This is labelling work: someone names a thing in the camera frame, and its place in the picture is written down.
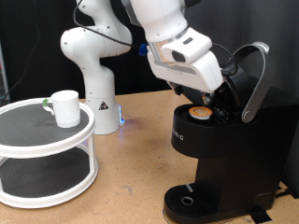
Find black Keurig coffee machine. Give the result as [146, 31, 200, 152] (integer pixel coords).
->
[162, 41, 299, 224]

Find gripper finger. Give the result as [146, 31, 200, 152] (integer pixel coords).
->
[172, 83, 185, 97]
[200, 91, 217, 106]

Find black camera cable on arm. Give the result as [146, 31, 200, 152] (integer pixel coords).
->
[73, 0, 239, 77]

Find white two-tier turntable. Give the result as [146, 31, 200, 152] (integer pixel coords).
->
[0, 97, 100, 209]

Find black power cord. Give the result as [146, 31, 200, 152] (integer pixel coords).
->
[275, 186, 299, 200]

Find blue cable clip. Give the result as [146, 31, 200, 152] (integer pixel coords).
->
[138, 43, 150, 58]

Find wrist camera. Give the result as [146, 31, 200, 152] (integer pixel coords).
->
[220, 60, 234, 78]

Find thin black hanging cable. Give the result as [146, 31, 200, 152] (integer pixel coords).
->
[0, 0, 41, 104]

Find orange coffee pod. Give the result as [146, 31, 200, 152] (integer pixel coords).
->
[188, 105, 214, 121]

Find black tape strip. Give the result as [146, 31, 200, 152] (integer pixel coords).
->
[247, 205, 274, 224]

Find white mug green-taped handle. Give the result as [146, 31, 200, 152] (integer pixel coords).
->
[41, 90, 81, 129]

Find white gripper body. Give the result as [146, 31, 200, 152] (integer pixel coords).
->
[146, 49, 225, 94]

